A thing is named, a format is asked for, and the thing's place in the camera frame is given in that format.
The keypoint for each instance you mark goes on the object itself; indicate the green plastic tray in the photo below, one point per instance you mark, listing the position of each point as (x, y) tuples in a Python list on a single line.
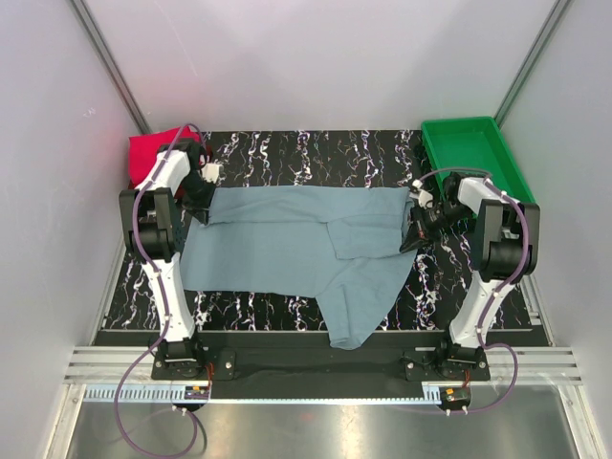
[(476, 143)]

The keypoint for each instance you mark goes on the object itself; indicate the folded pink t shirt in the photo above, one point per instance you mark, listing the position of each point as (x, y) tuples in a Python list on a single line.
[(142, 153)]

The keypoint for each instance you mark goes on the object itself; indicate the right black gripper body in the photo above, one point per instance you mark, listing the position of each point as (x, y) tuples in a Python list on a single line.
[(428, 221)]

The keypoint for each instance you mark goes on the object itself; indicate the grey blue t shirt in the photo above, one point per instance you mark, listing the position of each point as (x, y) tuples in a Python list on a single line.
[(340, 246)]

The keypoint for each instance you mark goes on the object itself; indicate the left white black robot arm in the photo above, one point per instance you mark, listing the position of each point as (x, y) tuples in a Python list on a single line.
[(154, 234)]

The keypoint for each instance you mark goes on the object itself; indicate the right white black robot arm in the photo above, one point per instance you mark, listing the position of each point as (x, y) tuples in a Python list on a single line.
[(503, 249)]

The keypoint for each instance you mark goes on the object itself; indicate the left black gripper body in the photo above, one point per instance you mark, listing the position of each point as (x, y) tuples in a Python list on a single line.
[(198, 191)]

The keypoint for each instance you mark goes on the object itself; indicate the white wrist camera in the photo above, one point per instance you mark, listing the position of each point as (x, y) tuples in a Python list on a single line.
[(211, 172), (420, 196)]

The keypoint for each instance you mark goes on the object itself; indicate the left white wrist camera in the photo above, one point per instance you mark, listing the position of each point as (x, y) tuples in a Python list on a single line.
[(211, 172)]

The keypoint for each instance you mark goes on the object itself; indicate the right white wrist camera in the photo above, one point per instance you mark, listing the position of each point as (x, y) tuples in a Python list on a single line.
[(420, 196)]

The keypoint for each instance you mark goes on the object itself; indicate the aluminium frame rail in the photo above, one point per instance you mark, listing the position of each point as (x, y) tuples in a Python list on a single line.
[(535, 365)]

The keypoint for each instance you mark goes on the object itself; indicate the white slotted cable duct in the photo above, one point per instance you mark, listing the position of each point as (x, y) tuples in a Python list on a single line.
[(225, 393)]

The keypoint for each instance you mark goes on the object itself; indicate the black mounting base plate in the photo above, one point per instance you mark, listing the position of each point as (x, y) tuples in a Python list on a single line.
[(225, 364)]

